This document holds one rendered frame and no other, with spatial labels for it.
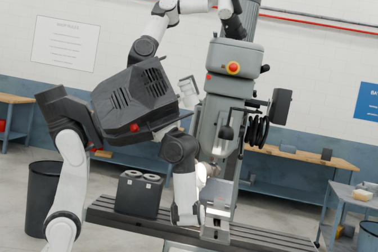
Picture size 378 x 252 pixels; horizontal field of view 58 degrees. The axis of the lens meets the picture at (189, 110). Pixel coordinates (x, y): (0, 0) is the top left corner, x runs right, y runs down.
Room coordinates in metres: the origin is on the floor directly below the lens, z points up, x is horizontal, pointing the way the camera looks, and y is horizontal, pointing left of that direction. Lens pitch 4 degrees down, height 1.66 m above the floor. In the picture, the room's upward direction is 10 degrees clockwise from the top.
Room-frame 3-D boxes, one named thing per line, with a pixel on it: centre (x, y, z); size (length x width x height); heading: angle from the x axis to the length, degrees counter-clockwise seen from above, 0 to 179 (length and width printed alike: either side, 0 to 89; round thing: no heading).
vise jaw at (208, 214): (1.72, -0.24, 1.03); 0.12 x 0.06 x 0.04; 86
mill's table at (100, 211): (1.78, -0.18, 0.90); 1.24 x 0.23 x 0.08; 86
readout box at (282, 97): (2.06, -0.53, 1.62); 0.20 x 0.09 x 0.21; 176
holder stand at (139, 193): (1.78, 0.18, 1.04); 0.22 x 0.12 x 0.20; 86
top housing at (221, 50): (1.80, -0.18, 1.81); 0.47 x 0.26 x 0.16; 176
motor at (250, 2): (2.03, -0.20, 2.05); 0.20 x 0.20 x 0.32
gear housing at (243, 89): (1.83, -0.18, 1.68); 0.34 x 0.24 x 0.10; 176
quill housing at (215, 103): (1.79, -0.18, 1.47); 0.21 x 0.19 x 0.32; 86
